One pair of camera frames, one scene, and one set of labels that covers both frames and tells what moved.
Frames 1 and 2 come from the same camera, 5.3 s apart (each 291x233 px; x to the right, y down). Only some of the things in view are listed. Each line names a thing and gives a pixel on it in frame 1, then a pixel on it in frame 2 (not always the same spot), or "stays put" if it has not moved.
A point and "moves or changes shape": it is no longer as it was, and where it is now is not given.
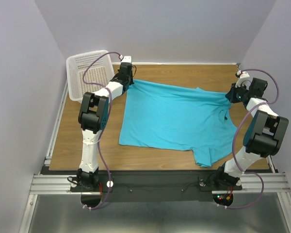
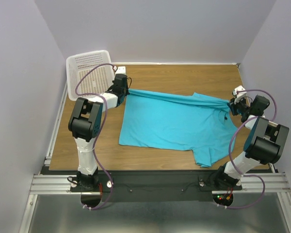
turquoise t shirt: [193, 119] moves or changes shape
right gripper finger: [229, 95] to [234, 108]
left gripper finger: [126, 85] to [122, 96]
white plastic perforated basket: [101, 71] stays put
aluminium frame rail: [47, 184] stays put
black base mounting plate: [157, 186] stays put
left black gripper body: [130, 82] to [123, 90]
